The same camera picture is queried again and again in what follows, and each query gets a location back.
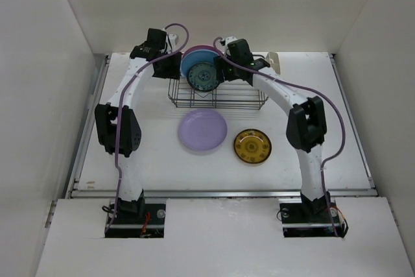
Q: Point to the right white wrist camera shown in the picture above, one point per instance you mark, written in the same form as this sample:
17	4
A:
224	42

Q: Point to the blue patterned glass plate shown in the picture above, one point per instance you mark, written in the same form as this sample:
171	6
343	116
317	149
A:
203	77

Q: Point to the yellow patterned glass plate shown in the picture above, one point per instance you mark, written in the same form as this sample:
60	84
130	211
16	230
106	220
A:
252	146

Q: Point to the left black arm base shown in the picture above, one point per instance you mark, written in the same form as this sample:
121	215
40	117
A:
129	225

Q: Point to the aluminium front rail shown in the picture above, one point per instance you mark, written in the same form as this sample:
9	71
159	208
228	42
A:
159	194

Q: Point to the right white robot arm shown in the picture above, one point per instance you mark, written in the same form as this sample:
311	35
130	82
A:
304	107

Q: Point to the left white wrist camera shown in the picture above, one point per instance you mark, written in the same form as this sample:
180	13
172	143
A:
171	43

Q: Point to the beige plastic cutlery holder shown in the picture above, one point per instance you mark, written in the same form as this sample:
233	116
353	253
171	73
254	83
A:
273	59

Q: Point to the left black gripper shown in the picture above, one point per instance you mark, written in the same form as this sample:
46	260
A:
172	72

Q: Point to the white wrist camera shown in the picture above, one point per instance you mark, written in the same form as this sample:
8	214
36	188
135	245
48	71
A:
171	43
224	42

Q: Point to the light blue plastic plate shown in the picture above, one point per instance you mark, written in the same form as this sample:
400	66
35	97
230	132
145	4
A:
195	57

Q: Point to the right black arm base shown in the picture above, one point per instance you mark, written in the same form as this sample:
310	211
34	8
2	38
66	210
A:
298	222

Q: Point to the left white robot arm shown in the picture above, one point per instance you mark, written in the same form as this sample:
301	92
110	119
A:
118	130

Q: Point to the pink plastic plate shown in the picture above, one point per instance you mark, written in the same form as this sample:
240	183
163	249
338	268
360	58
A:
198	47

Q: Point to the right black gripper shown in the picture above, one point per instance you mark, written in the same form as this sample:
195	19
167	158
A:
220	63

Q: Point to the lavender plastic plate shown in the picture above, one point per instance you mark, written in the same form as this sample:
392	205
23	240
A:
202	130

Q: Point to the metal wire dish rack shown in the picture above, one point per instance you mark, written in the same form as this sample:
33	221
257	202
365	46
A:
229	95

